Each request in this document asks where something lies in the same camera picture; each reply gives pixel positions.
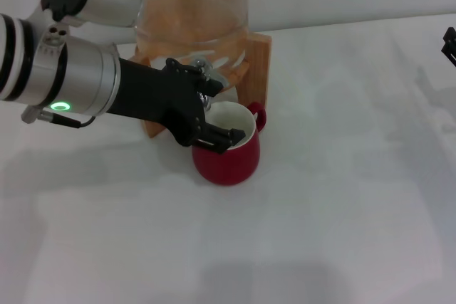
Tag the clear glass dispenser jar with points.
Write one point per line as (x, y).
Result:
(192, 8)

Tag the red ceramic cup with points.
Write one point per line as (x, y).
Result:
(228, 165)

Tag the wooden dispenser stand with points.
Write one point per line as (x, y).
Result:
(258, 69)

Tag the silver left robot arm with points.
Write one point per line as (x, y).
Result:
(64, 72)

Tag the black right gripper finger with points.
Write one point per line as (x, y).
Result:
(449, 46)

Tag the chrome faucet with lever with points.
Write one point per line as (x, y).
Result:
(206, 101)

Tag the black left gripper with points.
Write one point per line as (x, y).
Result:
(156, 101)

